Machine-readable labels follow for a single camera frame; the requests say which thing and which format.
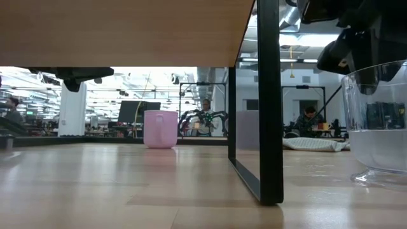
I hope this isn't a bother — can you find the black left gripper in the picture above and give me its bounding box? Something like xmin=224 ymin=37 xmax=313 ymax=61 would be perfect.
xmin=55 ymin=66 xmax=114 ymax=94

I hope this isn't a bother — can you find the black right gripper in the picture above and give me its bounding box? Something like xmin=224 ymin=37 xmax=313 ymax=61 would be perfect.
xmin=317 ymin=15 xmax=407 ymax=95

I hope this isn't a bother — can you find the clear glass cup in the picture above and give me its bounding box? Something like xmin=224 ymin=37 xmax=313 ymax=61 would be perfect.
xmin=341 ymin=60 xmax=407 ymax=189

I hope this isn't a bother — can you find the pink mug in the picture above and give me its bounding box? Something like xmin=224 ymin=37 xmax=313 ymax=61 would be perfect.
xmin=143 ymin=109 xmax=179 ymax=149

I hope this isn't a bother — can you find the wooden shelf with black legs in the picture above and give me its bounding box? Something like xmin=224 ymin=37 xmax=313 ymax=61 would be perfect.
xmin=0 ymin=0 xmax=285 ymax=206

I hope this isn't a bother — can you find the white pillar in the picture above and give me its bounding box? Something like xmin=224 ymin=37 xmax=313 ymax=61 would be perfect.
xmin=57 ymin=80 xmax=88 ymax=137

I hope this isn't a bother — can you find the black background monitor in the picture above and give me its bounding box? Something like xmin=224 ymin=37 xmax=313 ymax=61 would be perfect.
xmin=117 ymin=100 xmax=162 ymax=124

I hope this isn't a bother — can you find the person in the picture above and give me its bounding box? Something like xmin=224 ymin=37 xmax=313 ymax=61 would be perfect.
xmin=197 ymin=99 xmax=221 ymax=137
xmin=4 ymin=96 xmax=25 ymax=125
xmin=293 ymin=106 xmax=326 ymax=138

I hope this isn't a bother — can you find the grey folded cloth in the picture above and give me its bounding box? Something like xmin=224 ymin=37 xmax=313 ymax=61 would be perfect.
xmin=282 ymin=137 xmax=351 ymax=153

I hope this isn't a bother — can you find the black aluminium table frame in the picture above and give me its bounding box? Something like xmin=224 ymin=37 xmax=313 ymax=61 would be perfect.
xmin=0 ymin=135 xmax=229 ymax=148

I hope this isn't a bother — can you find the yellow hanging cord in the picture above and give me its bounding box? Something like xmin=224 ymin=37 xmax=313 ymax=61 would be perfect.
xmin=288 ymin=46 xmax=295 ymax=79

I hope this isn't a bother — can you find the silver ventilation duct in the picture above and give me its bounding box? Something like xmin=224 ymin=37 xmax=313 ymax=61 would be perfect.
xmin=279 ymin=4 xmax=301 ymax=33

